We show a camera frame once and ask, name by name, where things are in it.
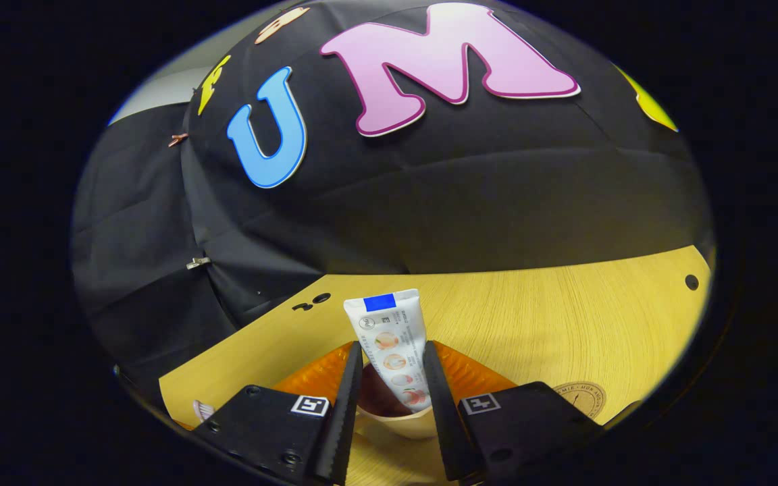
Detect beige cup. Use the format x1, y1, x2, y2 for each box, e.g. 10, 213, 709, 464
355, 383, 440, 441

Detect black backdrop cloth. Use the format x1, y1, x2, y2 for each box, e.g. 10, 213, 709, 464
70, 0, 712, 406

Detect wooden desktop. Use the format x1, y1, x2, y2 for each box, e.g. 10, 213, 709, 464
158, 244, 715, 486

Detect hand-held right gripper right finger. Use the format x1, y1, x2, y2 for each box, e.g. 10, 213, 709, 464
423, 340, 606, 484

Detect round wooden coaster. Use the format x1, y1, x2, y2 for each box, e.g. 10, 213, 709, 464
552, 381, 607, 421

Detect white toothpaste tube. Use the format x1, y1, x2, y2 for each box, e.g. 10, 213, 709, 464
343, 289, 432, 414

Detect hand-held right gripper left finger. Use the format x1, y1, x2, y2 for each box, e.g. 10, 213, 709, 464
190, 341, 365, 486

